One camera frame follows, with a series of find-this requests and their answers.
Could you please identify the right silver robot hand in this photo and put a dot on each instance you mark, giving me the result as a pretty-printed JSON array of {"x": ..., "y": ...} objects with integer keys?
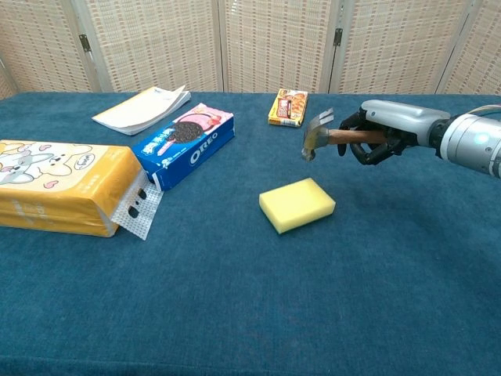
[{"x": 403, "y": 117}]

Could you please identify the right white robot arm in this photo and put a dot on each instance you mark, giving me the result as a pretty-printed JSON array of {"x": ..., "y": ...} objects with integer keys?
[{"x": 469, "y": 143}]

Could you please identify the yellow sponge block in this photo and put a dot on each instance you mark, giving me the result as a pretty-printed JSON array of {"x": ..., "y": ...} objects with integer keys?
[{"x": 297, "y": 203}]

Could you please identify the black screen hinge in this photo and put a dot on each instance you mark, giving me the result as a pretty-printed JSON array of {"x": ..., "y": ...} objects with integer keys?
[{"x": 337, "y": 37}]

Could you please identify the yellow curry box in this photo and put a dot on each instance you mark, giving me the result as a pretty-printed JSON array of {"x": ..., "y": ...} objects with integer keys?
[{"x": 289, "y": 107}]

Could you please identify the woven folding screen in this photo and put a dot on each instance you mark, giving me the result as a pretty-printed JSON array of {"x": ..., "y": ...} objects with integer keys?
[{"x": 274, "y": 43}]

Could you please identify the blue Oreo cookie box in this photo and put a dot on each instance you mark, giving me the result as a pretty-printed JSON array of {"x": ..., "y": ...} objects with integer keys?
[{"x": 184, "y": 149}]

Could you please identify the blue tablecloth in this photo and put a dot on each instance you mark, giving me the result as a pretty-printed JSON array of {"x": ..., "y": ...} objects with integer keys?
[{"x": 235, "y": 293}]

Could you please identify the white paper notebook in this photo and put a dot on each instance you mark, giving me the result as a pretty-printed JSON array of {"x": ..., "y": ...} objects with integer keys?
[{"x": 141, "y": 109}]

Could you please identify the yellow cartoon tissue pack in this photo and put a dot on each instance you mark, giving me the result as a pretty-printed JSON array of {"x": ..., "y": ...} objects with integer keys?
[{"x": 58, "y": 184}]

